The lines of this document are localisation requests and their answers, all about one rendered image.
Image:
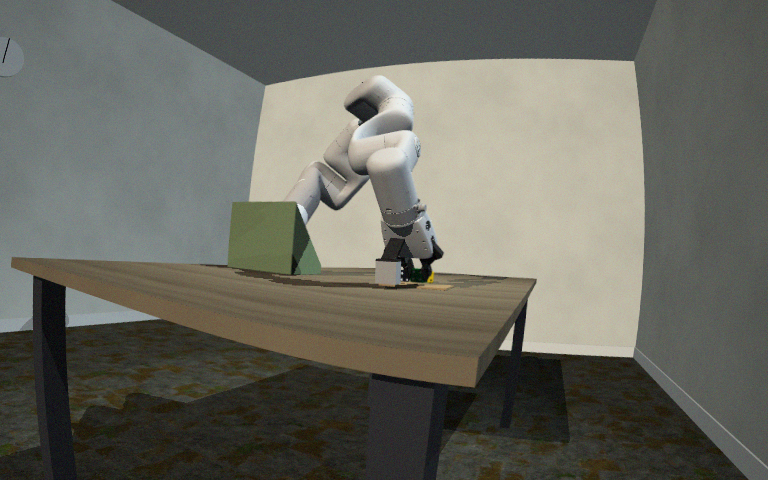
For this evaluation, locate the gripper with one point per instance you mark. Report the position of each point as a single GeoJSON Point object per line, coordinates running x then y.
{"type": "Point", "coordinates": [417, 235]}

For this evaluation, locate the green die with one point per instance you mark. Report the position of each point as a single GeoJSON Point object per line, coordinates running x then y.
{"type": "Point", "coordinates": [416, 275]}

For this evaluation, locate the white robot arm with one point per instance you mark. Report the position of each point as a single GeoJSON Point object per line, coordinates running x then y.
{"type": "Point", "coordinates": [389, 169]}

